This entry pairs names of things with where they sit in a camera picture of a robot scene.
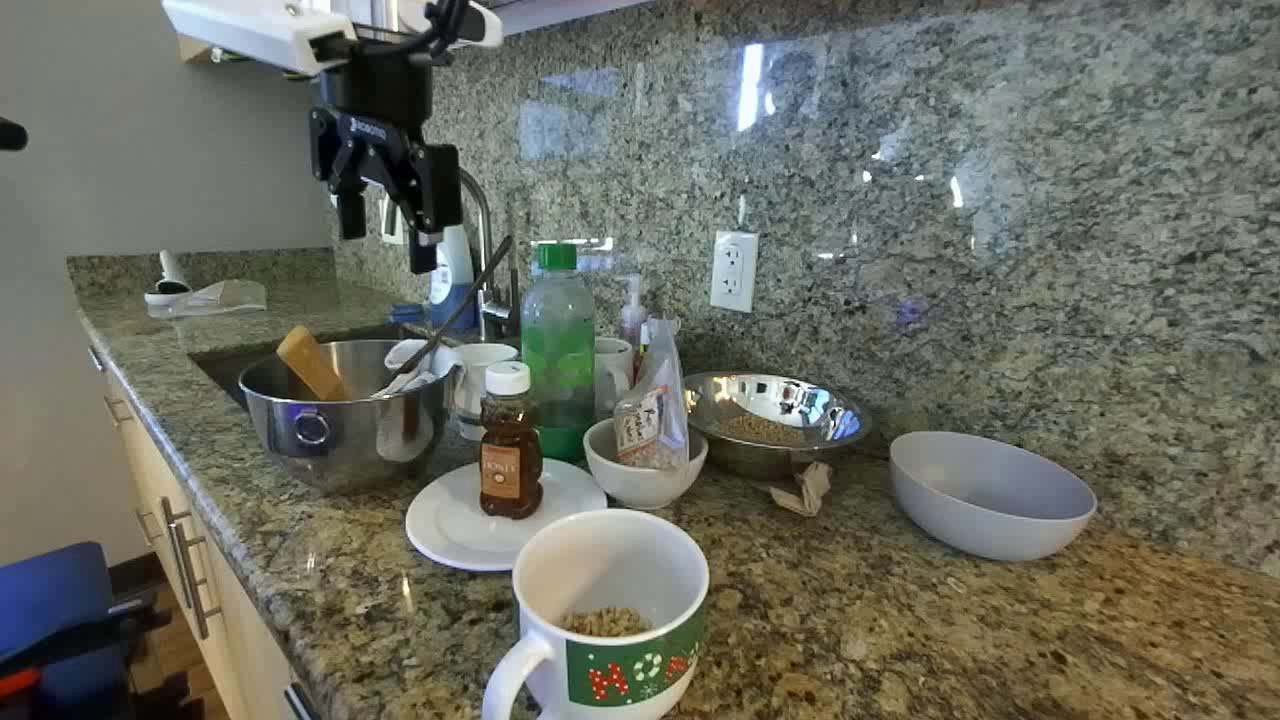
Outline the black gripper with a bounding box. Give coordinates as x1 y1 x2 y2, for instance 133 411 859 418
306 34 469 276

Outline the light wooden spoon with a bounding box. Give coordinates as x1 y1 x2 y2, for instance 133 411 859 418
273 318 354 402

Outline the white dish soap bottle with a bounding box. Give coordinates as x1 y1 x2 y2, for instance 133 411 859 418
426 223 478 309

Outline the large steel mixing bowl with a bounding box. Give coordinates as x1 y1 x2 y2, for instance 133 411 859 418
237 332 463 497

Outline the small white bowl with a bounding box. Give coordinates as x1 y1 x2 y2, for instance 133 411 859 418
578 417 710 516

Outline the shiny silver bowl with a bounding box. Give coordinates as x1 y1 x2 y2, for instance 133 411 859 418
680 369 873 485

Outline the grey bowl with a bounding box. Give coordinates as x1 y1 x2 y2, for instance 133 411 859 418
886 426 1099 563

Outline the blue sponge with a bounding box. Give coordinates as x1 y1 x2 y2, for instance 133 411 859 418
393 285 485 340

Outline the chrome faucet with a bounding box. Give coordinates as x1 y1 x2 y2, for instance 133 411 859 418
376 154 500 291

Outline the dark brown wooden utensil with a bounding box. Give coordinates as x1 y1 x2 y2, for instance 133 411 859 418
381 234 521 391

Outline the white cloth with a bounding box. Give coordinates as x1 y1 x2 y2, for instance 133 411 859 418
373 335 459 468

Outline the green plastic bottle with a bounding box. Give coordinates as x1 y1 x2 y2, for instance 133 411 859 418
516 238 599 464

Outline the brown honey bottle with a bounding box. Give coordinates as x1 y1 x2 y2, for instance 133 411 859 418
476 354 546 523

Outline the clear snack packet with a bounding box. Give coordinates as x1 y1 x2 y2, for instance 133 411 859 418
612 317 691 470

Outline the white Christmas mug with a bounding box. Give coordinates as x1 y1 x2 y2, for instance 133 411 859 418
476 509 710 720

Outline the crumpled brown paper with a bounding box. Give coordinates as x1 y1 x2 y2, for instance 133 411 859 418
769 454 837 520

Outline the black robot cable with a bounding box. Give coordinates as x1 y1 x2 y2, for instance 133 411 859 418
419 0 473 55

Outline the white wrist mount plate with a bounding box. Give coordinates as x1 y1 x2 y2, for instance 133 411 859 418
156 0 358 81

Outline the white wall outlet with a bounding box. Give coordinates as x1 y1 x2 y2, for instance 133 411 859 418
707 227 758 317

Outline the metal cabinet handle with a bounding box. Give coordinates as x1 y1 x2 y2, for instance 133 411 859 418
156 491 225 642

